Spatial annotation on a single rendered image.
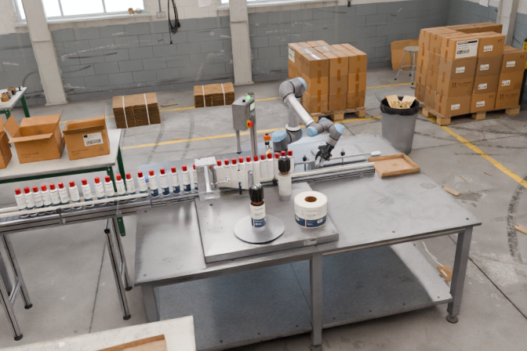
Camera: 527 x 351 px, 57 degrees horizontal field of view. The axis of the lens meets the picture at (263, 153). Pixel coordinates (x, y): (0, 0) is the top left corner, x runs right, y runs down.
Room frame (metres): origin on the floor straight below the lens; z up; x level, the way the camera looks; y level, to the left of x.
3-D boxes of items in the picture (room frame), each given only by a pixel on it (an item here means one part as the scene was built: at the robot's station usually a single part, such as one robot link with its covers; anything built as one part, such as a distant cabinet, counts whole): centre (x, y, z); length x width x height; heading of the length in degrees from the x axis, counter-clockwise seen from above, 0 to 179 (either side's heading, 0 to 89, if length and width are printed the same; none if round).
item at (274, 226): (2.48, 0.05, 0.89); 0.31 x 0.31 x 0.01
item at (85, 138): (4.02, 1.56, 0.97); 0.51 x 0.39 x 0.37; 15
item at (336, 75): (6.95, -0.97, 0.45); 1.20 x 0.84 x 0.89; 11
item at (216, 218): (2.64, 0.03, 0.86); 0.80 x 0.67 x 0.05; 101
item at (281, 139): (3.47, -0.14, 1.03); 0.13 x 0.12 x 0.14; 129
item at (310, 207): (2.55, -0.27, 0.95); 0.20 x 0.20 x 0.14
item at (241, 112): (3.16, 0.12, 1.38); 0.17 x 0.10 x 0.19; 156
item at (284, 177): (2.84, -0.13, 1.03); 0.09 x 0.09 x 0.30
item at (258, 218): (2.48, 0.05, 1.04); 0.09 x 0.09 x 0.29
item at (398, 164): (3.29, -0.98, 0.85); 0.30 x 0.26 x 0.04; 101
